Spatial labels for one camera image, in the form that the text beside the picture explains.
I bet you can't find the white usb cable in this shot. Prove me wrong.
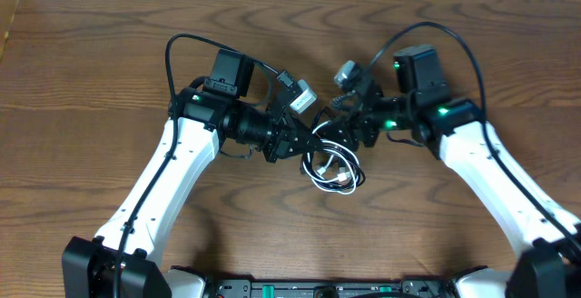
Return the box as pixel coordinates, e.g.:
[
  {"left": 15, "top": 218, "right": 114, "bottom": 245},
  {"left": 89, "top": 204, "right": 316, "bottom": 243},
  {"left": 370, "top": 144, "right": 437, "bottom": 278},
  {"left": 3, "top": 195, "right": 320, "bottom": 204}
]
[{"left": 300, "top": 119, "right": 360, "bottom": 195}]

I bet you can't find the black usb cable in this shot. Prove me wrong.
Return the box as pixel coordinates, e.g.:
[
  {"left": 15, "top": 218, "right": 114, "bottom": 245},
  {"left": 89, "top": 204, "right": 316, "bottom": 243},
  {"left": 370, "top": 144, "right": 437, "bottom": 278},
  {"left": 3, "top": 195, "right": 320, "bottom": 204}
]
[{"left": 299, "top": 104, "right": 367, "bottom": 193}]

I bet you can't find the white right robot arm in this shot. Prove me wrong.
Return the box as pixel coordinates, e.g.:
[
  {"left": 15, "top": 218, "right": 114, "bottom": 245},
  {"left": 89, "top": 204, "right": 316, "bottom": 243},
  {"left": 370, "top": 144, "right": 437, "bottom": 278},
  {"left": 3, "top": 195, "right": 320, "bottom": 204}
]
[{"left": 326, "top": 45, "right": 580, "bottom": 297}]

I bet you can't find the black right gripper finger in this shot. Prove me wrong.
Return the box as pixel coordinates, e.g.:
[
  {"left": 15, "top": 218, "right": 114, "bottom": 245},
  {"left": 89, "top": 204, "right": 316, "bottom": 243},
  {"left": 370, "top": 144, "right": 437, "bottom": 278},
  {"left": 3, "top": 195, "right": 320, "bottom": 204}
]
[
  {"left": 320, "top": 124, "right": 359, "bottom": 151},
  {"left": 324, "top": 109, "right": 353, "bottom": 130}
]

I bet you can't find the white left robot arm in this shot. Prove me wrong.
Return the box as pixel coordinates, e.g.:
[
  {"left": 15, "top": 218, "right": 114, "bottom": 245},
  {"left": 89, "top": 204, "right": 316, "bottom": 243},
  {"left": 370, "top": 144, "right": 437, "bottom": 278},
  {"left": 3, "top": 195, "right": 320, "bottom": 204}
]
[{"left": 62, "top": 49, "right": 321, "bottom": 297}]

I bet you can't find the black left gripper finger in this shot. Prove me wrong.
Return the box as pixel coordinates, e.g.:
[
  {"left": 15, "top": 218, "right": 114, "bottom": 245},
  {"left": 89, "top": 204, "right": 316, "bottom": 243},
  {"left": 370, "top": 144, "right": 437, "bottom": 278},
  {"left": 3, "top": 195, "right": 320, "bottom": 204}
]
[
  {"left": 290, "top": 114, "right": 320, "bottom": 142},
  {"left": 285, "top": 130, "right": 322, "bottom": 158}
]

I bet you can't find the cardboard box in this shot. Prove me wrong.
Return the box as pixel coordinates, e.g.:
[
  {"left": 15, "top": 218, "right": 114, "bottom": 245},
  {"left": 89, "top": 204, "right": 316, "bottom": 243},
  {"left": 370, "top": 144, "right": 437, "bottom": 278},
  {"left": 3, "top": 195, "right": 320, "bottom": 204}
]
[{"left": 0, "top": 0, "right": 20, "bottom": 56}]

